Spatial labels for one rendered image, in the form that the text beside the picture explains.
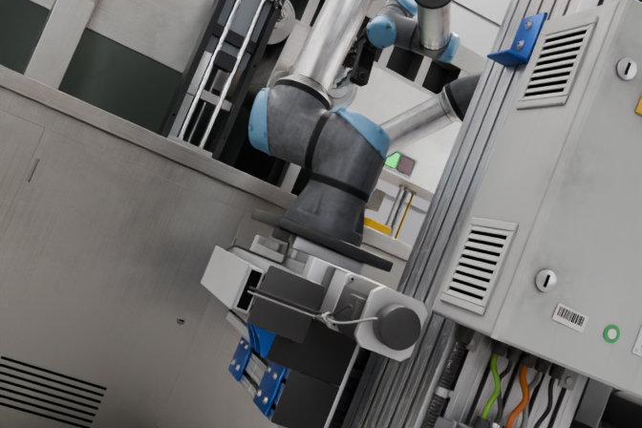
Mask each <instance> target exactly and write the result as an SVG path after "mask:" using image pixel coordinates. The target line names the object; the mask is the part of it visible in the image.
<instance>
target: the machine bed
mask: <svg viewBox="0 0 642 428"><path fill-rule="evenodd" d="M0 86H1V87H3V88H6V89H8V90H10V91H13V92H15V93H17V94H19V95H21V96H25V97H27V98H29V99H32V100H34V101H36V102H39V103H41V104H43V105H46V106H48V107H50V108H52V109H55V110H56V111H58V112H61V113H63V114H65V115H68V116H70V117H72V118H76V119H78V120H81V121H83V122H85V123H88V124H90V125H92V126H95V127H96V128H98V129H100V130H103V131H105V132H107V133H110V134H112V135H114V136H117V137H119V138H121V139H125V140H127V141H130V142H132V143H134V144H136V145H138V146H140V147H143V148H145V149H147V150H150V151H152V152H154V153H156V154H159V155H161V156H163V157H166V158H168V159H170V160H172V161H175V162H178V163H180V164H182V165H185V166H187V167H189V168H192V169H194V170H196V171H199V172H201V173H203V174H205V175H207V176H209V177H211V178H214V179H216V180H218V181H221V182H224V183H227V184H229V185H231V186H234V187H236V188H238V189H241V190H243V191H245V192H247V193H249V194H251V195H253V196H256V197H258V198H260V199H263V200H265V201H267V202H270V203H273V204H276V205H278V206H280V207H283V208H285V209H288V208H289V206H290V205H291V204H292V203H293V201H294V200H295V199H296V198H297V197H298V196H296V195H294V194H292V193H289V192H288V191H286V190H284V189H281V188H279V187H277V186H275V185H272V184H270V183H268V182H264V181H262V180H260V179H257V178H255V177H253V176H251V175H248V174H247V173H245V172H243V171H240V170H238V169H236V168H234V167H231V166H229V165H227V164H225V163H222V162H220V161H218V160H214V159H212V158H210V157H208V156H206V155H204V154H202V153H199V152H197V151H195V150H193V149H190V148H188V147H186V146H183V145H181V144H179V143H177V142H175V141H173V140H171V139H167V138H165V137H163V136H161V135H158V134H156V133H154V132H151V131H149V130H147V129H145V128H142V127H140V126H138V125H136V124H134V123H132V122H130V121H128V120H125V119H123V118H119V117H117V116H115V115H113V114H110V113H108V112H106V111H104V110H101V109H99V108H97V107H96V106H93V105H91V104H89V103H87V102H84V101H82V100H80V99H77V98H75V97H73V96H69V95H67V94H65V93H63V92H60V91H58V90H56V89H55V88H52V87H50V86H48V85H45V84H43V83H41V82H39V81H36V80H34V79H32V78H30V77H27V76H25V75H22V74H19V73H18V72H16V71H13V70H11V69H9V68H7V67H4V66H2V65H0ZM362 243H364V244H367V245H369V246H373V247H375V248H377V249H380V250H382V251H384V252H387V253H389V254H391V255H394V256H396V257H397V258H400V259H402V260H404V261H408V259H409V256H410V254H411V251H412V249H413V247H412V246H409V245H407V244H405V243H402V242H401V241H399V240H396V239H394V238H392V237H390V236H387V235H385V234H383V233H381V232H378V231H376V230H374V229H372V228H369V227H367V226H365V225H364V230H363V240H362Z"/></svg>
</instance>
